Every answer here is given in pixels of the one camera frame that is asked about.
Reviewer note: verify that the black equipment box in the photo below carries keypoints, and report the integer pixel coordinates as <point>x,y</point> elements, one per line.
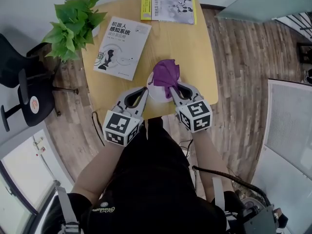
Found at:
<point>263,220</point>

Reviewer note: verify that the frosted glass door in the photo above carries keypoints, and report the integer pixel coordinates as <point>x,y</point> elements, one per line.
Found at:
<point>256,1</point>

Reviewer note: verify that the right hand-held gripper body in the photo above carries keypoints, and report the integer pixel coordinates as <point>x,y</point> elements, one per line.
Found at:
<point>197,113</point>

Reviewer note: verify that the black stair railing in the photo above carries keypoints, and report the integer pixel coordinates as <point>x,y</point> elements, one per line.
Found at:
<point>304,28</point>

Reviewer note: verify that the person's black clothing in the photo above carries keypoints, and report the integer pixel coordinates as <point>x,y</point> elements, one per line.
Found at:
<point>151,179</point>

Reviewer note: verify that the person's right forearm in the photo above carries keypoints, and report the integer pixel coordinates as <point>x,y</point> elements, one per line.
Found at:
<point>207,160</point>

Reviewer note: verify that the white framed window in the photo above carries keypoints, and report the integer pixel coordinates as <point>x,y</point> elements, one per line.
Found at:
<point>24,169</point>

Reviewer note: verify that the white round plate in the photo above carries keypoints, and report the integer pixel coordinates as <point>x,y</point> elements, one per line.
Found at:
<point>157,94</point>

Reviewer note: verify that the purple cloth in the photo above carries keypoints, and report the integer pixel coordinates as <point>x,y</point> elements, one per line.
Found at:
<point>165,74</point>

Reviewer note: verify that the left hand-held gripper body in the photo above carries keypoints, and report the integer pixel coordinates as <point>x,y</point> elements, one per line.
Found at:
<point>117,125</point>

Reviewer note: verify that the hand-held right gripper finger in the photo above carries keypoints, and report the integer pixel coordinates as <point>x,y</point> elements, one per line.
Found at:
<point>196,91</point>
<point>176,97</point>

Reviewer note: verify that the white paperback book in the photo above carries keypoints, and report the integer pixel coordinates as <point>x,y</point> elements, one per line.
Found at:
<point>122,50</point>

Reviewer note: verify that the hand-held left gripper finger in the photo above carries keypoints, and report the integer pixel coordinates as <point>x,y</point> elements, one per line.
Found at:
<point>123,97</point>
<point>143,106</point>

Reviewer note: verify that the green potted plant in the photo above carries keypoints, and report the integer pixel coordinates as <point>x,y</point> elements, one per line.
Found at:
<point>70,25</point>

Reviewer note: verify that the glass partition with blinds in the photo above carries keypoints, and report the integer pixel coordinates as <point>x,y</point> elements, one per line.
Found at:
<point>290,121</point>

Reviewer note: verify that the yellow-edged book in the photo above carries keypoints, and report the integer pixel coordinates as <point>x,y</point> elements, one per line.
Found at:
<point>170,8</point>

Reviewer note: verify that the black office chair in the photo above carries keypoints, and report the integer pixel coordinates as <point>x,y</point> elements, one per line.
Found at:
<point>36,99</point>

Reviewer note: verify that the person's left forearm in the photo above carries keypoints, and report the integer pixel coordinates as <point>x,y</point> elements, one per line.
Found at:
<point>97,169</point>

